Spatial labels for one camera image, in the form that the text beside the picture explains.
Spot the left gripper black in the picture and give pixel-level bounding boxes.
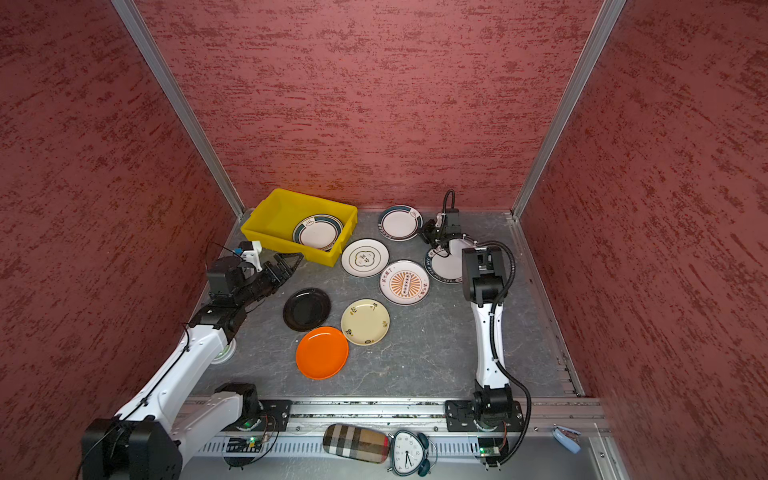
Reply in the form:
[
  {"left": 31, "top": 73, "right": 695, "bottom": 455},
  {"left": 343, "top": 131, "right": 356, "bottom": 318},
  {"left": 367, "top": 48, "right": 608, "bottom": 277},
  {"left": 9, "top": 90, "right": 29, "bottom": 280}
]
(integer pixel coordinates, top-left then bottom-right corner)
[{"left": 235, "top": 253, "right": 304, "bottom": 306}]

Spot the green red ring plate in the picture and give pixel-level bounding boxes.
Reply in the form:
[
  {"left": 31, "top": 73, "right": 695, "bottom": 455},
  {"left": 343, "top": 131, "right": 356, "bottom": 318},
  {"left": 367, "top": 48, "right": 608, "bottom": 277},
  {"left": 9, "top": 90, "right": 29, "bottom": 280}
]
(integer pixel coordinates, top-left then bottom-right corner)
[{"left": 378, "top": 205, "right": 424, "bottom": 241}]

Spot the green rim HAO SHI plate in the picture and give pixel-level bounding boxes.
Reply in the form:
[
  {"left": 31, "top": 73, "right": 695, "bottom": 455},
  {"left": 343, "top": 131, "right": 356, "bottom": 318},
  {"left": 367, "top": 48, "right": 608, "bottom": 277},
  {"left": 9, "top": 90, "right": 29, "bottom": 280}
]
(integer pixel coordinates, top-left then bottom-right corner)
[{"left": 424, "top": 238, "right": 475, "bottom": 284}]

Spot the large green rim plate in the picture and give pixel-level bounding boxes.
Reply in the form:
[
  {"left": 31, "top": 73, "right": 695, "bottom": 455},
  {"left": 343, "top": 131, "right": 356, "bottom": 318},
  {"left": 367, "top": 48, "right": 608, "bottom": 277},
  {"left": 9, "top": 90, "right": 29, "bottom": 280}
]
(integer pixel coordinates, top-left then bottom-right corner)
[{"left": 292, "top": 214, "right": 344, "bottom": 251}]

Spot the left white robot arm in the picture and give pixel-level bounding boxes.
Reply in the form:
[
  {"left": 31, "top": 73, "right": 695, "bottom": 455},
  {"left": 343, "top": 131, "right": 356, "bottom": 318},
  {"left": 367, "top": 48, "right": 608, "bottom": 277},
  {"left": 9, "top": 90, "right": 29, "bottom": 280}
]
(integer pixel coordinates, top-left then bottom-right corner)
[{"left": 75, "top": 242, "right": 303, "bottom": 479}]

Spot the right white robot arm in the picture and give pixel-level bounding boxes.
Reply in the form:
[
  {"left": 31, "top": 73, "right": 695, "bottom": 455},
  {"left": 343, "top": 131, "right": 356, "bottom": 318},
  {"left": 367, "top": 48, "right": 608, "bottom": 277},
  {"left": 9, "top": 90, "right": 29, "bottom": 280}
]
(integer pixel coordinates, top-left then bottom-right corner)
[{"left": 420, "top": 207, "right": 522, "bottom": 431}]

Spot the yellow plastic bin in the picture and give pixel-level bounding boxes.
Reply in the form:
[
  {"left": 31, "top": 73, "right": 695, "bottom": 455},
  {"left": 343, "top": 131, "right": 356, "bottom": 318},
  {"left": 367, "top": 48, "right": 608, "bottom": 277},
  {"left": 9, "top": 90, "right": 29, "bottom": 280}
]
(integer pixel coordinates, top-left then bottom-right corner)
[{"left": 241, "top": 188, "right": 358, "bottom": 267}]

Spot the black plate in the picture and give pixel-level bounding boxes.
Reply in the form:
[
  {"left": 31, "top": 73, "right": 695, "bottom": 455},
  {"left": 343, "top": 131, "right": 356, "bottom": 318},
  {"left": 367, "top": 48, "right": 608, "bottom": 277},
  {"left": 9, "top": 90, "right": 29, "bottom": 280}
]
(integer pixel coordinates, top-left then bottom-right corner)
[{"left": 283, "top": 287, "right": 331, "bottom": 332}]

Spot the orange sunburst plate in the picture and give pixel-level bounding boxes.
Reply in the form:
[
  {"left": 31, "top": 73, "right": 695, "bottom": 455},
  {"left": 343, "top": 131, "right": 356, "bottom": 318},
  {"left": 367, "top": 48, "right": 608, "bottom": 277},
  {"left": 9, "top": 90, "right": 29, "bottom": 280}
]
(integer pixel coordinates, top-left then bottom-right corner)
[{"left": 379, "top": 260, "right": 430, "bottom": 306}]

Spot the white flower motif plate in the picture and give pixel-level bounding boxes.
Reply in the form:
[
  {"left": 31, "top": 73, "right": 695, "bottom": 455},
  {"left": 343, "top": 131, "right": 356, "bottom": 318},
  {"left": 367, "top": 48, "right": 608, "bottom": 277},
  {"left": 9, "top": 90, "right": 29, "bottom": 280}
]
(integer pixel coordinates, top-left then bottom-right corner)
[{"left": 341, "top": 238, "right": 390, "bottom": 278}]

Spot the cream yellow plate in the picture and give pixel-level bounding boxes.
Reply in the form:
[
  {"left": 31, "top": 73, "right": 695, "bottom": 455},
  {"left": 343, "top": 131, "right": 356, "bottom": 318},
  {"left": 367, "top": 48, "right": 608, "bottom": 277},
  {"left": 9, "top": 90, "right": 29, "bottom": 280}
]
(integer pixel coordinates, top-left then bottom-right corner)
[{"left": 340, "top": 299, "right": 391, "bottom": 346}]

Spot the green push button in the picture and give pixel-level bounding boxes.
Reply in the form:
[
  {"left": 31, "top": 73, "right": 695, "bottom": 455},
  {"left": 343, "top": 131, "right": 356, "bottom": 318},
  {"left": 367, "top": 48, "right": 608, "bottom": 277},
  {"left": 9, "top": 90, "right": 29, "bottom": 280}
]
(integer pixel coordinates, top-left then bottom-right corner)
[{"left": 211, "top": 339, "right": 237, "bottom": 365}]

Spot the left circuit board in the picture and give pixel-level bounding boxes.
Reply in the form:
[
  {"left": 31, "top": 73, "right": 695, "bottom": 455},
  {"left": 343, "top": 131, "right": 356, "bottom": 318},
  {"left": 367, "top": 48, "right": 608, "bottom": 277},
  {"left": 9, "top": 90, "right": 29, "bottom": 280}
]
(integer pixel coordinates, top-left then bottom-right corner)
[{"left": 225, "top": 437, "right": 262, "bottom": 454}]

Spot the circuit board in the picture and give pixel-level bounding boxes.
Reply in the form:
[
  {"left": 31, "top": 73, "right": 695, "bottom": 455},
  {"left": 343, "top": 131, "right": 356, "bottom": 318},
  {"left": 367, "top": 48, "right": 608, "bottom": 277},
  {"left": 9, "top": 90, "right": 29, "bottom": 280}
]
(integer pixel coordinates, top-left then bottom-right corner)
[
  {"left": 476, "top": 437, "right": 506, "bottom": 464},
  {"left": 225, "top": 437, "right": 262, "bottom": 454}
]

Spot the plaid glasses case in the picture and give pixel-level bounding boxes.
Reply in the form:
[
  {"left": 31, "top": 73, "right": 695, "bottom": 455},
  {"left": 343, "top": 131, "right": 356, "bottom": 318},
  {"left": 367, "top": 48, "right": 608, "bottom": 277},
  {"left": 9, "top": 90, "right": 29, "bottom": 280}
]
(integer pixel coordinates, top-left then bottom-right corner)
[{"left": 322, "top": 423, "right": 390, "bottom": 464}]

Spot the right circuit board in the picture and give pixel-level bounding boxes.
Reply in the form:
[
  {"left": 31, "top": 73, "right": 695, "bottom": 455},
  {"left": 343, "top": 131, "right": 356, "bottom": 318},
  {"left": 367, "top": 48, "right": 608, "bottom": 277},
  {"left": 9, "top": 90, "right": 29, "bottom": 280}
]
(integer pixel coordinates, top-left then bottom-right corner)
[{"left": 476, "top": 437, "right": 506, "bottom": 464}]

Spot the teal alarm clock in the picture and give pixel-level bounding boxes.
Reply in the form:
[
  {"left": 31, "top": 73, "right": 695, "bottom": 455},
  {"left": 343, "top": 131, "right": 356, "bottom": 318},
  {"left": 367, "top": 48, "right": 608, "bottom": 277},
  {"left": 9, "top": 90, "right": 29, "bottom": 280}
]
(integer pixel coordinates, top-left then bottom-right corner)
[{"left": 389, "top": 430, "right": 432, "bottom": 477}]

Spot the light blue small object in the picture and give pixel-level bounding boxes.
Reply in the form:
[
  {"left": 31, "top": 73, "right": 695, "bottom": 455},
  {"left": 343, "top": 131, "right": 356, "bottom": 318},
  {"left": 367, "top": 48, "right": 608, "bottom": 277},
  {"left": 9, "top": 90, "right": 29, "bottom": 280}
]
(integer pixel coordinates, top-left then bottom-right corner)
[{"left": 552, "top": 425, "right": 582, "bottom": 454}]

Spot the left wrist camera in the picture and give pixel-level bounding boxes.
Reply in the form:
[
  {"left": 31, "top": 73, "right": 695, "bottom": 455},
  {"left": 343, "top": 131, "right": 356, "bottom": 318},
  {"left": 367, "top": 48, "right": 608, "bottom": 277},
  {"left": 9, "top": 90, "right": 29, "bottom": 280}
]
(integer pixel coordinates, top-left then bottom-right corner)
[{"left": 235, "top": 241, "right": 262, "bottom": 272}]

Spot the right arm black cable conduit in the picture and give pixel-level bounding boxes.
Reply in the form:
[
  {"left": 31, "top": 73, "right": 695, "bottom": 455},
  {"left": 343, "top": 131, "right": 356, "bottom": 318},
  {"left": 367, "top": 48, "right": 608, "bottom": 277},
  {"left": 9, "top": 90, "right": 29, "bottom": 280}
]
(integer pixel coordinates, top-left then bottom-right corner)
[{"left": 440, "top": 190, "right": 534, "bottom": 466}]

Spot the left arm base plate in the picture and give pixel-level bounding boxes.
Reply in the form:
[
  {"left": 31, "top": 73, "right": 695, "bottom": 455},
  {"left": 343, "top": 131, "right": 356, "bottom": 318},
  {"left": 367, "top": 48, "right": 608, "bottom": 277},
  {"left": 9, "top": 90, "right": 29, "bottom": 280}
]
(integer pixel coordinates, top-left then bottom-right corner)
[{"left": 233, "top": 399, "right": 293, "bottom": 432}]

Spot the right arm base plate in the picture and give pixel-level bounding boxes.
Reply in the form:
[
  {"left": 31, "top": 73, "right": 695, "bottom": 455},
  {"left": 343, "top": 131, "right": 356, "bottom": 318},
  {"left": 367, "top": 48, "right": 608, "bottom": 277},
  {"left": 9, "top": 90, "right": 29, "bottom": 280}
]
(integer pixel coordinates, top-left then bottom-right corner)
[{"left": 444, "top": 400, "right": 524, "bottom": 432}]

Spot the aluminium corner post right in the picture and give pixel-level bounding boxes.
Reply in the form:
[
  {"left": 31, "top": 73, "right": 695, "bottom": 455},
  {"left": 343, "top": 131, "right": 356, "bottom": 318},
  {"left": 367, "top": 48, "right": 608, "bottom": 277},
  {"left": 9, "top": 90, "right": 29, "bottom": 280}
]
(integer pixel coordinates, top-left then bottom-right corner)
[{"left": 511, "top": 0, "right": 626, "bottom": 222}]

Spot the aluminium corner post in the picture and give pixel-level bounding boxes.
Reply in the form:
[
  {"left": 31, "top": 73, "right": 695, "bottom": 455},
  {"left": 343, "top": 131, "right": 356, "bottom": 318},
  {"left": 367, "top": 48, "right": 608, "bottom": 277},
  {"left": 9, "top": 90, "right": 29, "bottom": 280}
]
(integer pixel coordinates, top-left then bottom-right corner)
[
  {"left": 111, "top": 0, "right": 246, "bottom": 219},
  {"left": 511, "top": 0, "right": 626, "bottom": 222}
]

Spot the aluminium corner post left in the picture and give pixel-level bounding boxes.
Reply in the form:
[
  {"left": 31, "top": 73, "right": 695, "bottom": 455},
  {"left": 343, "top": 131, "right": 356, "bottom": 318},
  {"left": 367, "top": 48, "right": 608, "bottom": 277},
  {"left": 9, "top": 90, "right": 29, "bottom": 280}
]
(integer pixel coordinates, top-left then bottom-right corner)
[{"left": 111, "top": 0, "right": 246, "bottom": 219}]

